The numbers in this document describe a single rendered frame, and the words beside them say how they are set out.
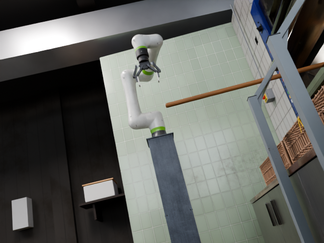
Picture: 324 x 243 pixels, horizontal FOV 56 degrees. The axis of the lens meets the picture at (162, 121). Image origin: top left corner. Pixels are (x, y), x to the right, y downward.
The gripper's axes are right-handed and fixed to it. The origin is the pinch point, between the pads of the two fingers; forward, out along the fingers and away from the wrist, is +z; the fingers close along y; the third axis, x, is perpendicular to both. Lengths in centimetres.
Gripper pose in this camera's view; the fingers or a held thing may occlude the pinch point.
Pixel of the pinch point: (148, 82)
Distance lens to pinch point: 216.7
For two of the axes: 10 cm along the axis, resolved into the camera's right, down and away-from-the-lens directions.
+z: 2.2, 9.1, -3.6
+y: -9.7, 2.3, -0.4
